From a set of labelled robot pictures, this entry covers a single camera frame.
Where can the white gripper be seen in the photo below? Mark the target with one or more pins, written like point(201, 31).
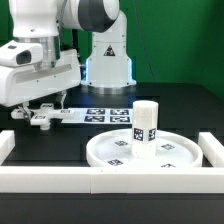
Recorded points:
point(30, 71)

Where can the white cross-shaped table base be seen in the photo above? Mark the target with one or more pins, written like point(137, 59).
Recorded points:
point(42, 117)

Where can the white round table top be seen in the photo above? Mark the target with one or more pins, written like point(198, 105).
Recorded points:
point(114, 149)

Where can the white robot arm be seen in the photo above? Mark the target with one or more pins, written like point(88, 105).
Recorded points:
point(108, 68)

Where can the white left fence block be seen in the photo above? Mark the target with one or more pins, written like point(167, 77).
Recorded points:
point(7, 143)

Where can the white fence block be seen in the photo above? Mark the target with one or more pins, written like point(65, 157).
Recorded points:
point(7, 143)
point(212, 149)

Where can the white sheet with markers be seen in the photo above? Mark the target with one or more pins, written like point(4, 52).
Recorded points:
point(100, 116)

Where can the white front fence bar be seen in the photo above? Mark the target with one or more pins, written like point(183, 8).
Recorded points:
point(15, 179)

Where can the white right fence block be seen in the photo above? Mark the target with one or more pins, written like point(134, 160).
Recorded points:
point(212, 149)

